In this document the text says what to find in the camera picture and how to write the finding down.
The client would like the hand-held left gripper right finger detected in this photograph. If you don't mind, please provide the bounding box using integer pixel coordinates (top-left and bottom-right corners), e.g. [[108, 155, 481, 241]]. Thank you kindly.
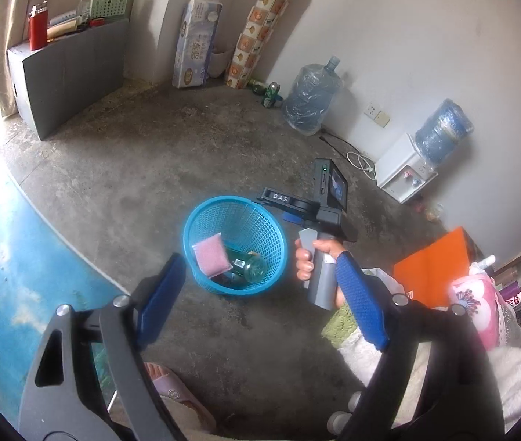
[[331, 252, 505, 441]]

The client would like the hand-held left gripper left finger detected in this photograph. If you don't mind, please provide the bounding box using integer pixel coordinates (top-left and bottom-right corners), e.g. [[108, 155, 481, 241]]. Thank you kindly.
[[17, 252, 188, 441]]

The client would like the pink sponge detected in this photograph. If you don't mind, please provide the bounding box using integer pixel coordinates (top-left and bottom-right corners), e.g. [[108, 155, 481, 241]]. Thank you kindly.
[[194, 234, 234, 279]]

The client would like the blue plastic mesh basket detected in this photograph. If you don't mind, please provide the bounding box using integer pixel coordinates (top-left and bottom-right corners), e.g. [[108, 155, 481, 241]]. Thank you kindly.
[[182, 196, 289, 296]]

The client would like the person's right hand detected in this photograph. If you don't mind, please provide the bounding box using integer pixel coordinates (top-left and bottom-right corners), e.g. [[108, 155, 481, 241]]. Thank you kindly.
[[294, 238, 349, 283]]

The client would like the green fluffy cloth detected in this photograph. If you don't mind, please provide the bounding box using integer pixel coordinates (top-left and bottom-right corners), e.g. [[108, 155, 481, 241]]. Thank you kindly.
[[321, 302, 358, 349]]

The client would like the person's foot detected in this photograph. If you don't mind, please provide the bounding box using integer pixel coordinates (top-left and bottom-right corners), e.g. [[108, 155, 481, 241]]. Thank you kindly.
[[145, 361, 174, 384]]

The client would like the orange folder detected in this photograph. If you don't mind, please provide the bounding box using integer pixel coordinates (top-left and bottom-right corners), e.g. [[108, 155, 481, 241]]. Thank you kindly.
[[393, 226, 478, 309]]

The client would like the white water dispenser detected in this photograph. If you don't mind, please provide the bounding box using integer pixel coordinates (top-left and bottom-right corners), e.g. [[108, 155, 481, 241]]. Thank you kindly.
[[373, 133, 439, 205]]

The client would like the pink slipper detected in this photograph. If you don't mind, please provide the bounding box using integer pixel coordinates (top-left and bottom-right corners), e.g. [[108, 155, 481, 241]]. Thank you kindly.
[[150, 372, 217, 435]]

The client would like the pink floral bag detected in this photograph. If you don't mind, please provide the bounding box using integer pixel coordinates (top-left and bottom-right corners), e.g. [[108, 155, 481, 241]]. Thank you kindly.
[[447, 272, 503, 351]]

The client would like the green drink can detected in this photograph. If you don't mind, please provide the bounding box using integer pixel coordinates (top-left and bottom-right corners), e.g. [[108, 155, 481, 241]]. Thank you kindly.
[[261, 81, 284, 110]]

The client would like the blue wrapped water jug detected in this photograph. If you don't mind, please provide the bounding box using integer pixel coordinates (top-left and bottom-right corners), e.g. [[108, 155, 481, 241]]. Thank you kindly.
[[413, 98, 475, 166]]

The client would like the patterned rolled mat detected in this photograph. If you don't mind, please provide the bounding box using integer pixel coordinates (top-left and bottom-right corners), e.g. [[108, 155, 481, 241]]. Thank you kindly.
[[225, 0, 310, 91]]

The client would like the toilet paper pack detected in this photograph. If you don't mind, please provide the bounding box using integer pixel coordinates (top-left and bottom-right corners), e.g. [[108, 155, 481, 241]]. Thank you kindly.
[[171, 0, 224, 89]]

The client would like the grey cabinet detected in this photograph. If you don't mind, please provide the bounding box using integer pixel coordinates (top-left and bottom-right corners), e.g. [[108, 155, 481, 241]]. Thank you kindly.
[[6, 17, 131, 141]]

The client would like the green plastic organiser basket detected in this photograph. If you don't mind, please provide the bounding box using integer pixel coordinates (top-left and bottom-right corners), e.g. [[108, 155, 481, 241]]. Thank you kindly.
[[88, 0, 131, 21]]

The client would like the red thermos flask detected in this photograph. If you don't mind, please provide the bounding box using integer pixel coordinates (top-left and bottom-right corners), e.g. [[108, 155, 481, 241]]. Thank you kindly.
[[28, 2, 50, 51]]

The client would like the white cable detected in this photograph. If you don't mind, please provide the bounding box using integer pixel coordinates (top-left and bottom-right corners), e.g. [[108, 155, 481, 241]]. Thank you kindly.
[[346, 149, 379, 181]]

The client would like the white wall socket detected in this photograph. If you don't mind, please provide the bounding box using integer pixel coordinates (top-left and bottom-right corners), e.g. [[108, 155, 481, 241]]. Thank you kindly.
[[364, 102, 392, 129]]

